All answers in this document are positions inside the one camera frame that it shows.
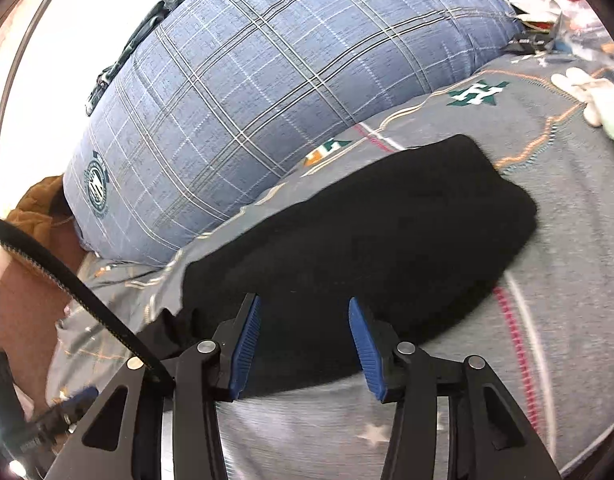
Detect pile of clutter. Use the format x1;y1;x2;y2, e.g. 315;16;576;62
497;0;614;68

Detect blue plaid pillow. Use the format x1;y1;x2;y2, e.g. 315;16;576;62
67;0;525;267

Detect white glove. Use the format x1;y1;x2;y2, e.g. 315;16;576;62
551;67;614;127

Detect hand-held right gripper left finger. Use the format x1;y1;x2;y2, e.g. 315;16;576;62
44;293;262;480

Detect black pants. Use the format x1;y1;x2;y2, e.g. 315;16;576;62
137;133;538;397

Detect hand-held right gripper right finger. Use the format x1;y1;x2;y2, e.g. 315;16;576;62
348;297;562;480

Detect grey printed bed sheet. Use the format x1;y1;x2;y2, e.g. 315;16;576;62
46;52;614;480

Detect brown cloth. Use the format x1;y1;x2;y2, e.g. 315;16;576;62
6;175;80;266

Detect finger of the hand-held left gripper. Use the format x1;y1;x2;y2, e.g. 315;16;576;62
17;386;100;453

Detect black cable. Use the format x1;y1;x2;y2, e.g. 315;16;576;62
0;213;178;391

